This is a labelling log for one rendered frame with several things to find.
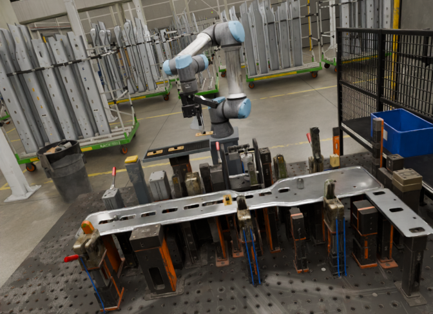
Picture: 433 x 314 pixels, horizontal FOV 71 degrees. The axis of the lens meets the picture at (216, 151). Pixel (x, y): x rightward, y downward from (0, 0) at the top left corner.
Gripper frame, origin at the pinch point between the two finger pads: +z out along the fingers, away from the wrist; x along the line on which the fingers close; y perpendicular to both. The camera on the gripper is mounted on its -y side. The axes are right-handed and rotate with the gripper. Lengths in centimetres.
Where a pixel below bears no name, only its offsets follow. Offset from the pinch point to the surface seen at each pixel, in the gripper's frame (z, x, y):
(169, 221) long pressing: 29.6, 28.3, 18.8
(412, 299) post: 59, 53, -72
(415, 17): -14, -201, -199
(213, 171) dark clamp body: 21.6, 2.3, -1.0
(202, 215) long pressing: 29.6, 26.6, 4.1
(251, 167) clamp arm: 21.3, 3.7, -20.1
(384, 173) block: 30, 11, -79
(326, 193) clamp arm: 23, 31, -48
